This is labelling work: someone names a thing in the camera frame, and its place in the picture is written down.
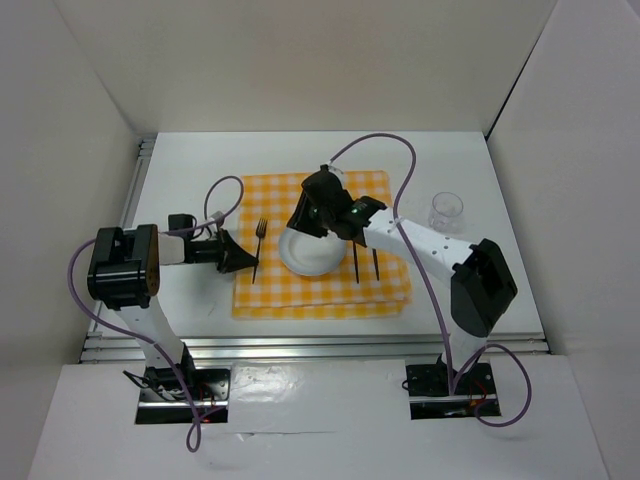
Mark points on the aluminium rail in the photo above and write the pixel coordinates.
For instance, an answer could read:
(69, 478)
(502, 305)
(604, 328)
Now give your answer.
(123, 274)
(101, 348)

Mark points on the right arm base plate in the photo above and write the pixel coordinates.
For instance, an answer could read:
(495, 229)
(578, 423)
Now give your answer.
(429, 397)

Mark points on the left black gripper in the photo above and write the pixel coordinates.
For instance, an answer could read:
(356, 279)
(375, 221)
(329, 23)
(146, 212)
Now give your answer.
(229, 255)

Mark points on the yellow white checkered cloth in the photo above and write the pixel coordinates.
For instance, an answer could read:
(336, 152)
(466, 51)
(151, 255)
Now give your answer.
(279, 293)

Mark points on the black spoon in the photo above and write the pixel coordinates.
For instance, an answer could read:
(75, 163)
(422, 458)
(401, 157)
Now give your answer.
(356, 261)

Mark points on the white round plate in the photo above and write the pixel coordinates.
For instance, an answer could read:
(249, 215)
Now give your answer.
(308, 256)

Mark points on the black fork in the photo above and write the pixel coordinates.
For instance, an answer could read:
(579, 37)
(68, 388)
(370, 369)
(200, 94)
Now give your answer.
(260, 232)

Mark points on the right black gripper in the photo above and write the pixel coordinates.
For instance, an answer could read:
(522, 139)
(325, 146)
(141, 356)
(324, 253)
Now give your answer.
(299, 219)

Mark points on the front aluminium rail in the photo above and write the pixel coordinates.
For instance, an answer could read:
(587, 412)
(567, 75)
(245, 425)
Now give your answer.
(101, 348)

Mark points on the black knife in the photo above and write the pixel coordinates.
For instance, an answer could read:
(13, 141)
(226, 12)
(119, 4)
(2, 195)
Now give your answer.
(376, 264)

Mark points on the left aluminium rail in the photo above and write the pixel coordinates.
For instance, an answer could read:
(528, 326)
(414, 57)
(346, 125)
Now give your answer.
(123, 274)

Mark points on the clear plastic cup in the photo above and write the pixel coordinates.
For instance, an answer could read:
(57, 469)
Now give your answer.
(447, 213)

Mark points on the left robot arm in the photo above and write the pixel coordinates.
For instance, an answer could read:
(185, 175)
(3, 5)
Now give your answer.
(166, 355)

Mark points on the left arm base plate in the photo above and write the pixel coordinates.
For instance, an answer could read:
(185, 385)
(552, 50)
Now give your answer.
(166, 402)

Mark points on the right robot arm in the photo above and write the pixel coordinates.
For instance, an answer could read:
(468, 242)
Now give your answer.
(481, 284)

